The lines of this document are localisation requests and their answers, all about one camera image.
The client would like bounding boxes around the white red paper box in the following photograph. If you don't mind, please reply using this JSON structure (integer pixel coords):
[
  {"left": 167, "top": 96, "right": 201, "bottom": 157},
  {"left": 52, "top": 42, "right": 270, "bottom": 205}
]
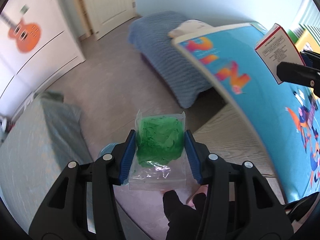
[{"left": 255, "top": 23, "right": 305, "bottom": 84}]

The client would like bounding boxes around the green slime zip bag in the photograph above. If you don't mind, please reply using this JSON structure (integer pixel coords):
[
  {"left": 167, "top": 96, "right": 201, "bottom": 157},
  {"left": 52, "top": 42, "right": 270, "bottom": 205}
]
[{"left": 127, "top": 111, "right": 187, "bottom": 191}]

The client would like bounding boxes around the blue marathon desk mat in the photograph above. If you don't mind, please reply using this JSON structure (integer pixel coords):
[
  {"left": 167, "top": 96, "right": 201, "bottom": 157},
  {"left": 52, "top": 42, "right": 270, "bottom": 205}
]
[{"left": 172, "top": 23, "right": 319, "bottom": 202}]

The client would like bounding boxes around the teal bedspread bed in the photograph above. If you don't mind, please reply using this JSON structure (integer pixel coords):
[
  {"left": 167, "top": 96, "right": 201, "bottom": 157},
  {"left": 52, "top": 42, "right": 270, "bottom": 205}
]
[{"left": 0, "top": 90, "right": 94, "bottom": 198}]

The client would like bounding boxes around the white pillow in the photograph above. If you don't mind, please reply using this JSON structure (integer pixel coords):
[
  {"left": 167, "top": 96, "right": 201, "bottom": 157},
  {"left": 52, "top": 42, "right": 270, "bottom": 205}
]
[{"left": 168, "top": 20, "right": 213, "bottom": 38}]

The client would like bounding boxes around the blue knit blanket bed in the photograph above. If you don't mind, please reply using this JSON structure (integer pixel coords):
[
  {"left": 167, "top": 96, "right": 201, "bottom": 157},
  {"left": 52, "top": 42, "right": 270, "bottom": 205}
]
[{"left": 128, "top": 11, "right": 212, "bottom": 109}]

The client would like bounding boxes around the white wardrobe with guitar sticker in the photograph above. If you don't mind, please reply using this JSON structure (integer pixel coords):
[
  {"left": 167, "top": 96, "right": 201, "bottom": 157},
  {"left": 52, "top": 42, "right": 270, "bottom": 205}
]
[{"left": 1, "top": 0, "right": 85, "bottom": 118}]

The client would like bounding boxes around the white door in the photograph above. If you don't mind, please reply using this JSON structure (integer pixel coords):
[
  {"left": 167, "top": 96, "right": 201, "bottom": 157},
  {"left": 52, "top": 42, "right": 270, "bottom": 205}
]
[{"left": 84, "top": 0, "right": 136, "bottom": 40}]

